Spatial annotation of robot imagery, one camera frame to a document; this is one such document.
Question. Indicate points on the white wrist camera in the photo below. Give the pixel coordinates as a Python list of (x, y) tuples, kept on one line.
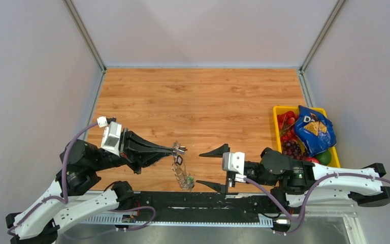
[(111, 136), (236, 159)]

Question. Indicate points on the blue chips bag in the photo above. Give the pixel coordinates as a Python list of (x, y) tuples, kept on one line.
[(315, 131)]

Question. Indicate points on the green lime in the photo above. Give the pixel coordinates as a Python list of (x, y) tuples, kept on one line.
[(324, 158)]

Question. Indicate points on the red apple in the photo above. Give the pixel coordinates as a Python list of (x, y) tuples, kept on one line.
[(313, 160)]

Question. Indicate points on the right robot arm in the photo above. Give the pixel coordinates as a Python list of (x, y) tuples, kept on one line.
[(295, 183)]

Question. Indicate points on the red cherries bunch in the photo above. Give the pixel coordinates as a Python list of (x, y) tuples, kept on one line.
[(286, 124)]

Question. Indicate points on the large metal key ring plate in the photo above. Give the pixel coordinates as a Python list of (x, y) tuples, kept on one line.
[(180, 172)]

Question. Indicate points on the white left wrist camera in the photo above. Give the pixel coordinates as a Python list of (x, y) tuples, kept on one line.
[(111, 136)]

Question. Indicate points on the dark grapes bunch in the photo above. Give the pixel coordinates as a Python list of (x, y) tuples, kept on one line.
[(293, 149)]

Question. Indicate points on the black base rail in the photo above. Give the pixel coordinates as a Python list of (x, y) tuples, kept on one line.
[(200, 209)]

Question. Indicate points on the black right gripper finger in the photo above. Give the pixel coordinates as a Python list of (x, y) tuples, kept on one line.
[(216, 153), (219, 188)]

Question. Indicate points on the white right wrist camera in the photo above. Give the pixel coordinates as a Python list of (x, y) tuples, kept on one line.
[(236, 159)]

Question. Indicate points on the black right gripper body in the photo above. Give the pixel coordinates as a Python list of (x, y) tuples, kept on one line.
[(253, 175)]

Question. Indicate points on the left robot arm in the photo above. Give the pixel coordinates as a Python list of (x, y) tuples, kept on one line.
[(51, 215)]

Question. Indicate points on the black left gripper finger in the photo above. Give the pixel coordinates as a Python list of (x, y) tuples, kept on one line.
[(146, 159), (140, 144)]

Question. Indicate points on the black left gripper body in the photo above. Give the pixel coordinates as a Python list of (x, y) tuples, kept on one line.
[(130, 155)]

